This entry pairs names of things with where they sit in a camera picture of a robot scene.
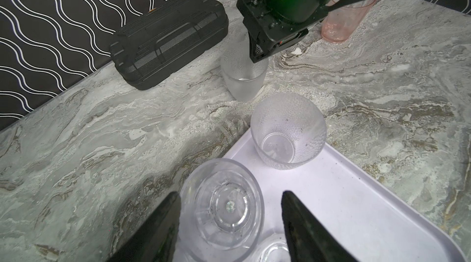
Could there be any black plastic case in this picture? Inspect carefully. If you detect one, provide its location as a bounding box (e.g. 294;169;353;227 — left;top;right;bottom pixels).
110;0;229;90

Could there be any frosted plastic cup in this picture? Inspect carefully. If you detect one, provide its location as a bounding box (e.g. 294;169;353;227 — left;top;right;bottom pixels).
220;41;269;102
250;93;327;170

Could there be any pink plastic cup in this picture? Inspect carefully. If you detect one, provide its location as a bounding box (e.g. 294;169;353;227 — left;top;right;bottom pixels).
321;0;376;43

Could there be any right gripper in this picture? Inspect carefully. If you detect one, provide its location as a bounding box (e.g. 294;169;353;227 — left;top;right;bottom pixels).
237;0;330;63

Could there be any lilac plastic tray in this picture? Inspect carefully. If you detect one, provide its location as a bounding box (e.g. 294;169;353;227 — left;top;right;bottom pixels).
223;131;466;262

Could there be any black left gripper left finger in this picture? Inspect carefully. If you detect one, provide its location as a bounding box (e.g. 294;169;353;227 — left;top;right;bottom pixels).
108;192;182;262

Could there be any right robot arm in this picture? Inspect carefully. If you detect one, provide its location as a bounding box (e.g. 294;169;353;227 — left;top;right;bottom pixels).
237;0;364;63

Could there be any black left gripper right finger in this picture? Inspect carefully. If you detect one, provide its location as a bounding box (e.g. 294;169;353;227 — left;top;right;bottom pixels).
281;191;356;262

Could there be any clear plastic cup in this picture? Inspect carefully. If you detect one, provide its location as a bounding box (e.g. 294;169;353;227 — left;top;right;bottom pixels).
251;234;291;262
179;158;264;262

